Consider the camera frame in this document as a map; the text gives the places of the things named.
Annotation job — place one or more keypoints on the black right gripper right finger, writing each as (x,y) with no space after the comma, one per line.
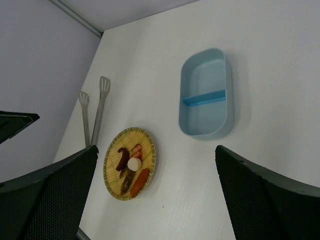
(265,205)

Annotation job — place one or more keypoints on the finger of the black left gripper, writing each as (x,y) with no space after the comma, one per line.
(11,123)

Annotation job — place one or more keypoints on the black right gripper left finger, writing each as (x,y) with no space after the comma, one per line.
(48,203)

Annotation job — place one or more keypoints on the brown green vegetable piece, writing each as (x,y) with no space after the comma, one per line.
(128,178)

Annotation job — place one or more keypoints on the white round fish cake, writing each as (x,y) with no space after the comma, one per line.
(134,164)

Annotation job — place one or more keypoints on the orange fried piece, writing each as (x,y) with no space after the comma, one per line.
(140,182)

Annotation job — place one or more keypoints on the metal serving tongs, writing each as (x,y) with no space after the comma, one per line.
(104,89)

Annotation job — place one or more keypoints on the light blue lunch box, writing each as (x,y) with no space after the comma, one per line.
(206,106)

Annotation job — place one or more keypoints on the round bamboo plate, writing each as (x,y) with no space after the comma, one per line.
(128,138)

